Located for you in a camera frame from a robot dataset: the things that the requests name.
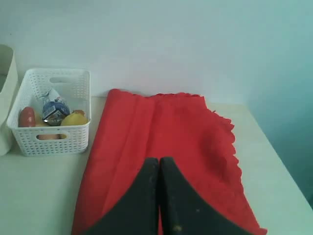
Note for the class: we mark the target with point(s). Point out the fried chicken nugget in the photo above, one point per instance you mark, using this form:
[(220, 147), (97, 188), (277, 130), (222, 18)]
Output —
[(81, 112)]

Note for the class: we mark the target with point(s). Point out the cream plastic storage bin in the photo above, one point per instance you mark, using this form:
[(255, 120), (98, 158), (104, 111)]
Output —
[(8, 90)]

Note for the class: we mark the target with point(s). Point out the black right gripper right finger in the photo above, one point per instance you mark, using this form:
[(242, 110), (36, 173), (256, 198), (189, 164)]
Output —
[(183, 211)]

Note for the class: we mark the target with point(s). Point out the brown egg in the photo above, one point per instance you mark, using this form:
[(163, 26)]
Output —
[(47, 137)]

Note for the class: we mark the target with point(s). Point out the yellow cheese wedge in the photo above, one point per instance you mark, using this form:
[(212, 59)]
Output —
[(39, 121)]

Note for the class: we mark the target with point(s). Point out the white perforated plastic basket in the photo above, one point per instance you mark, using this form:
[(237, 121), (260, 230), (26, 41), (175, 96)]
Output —
[(73, 85)]

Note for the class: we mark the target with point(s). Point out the yellow lemon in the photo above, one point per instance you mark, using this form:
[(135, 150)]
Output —
[(74, 119)]

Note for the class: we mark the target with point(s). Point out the red scalloped cloth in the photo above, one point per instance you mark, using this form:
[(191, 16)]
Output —
[(133, 128)]

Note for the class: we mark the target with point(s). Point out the red sausage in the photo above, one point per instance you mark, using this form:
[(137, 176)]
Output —
[(27, 117)]

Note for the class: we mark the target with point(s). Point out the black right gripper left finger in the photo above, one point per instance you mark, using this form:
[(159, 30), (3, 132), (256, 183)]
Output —
[(136, 213)]

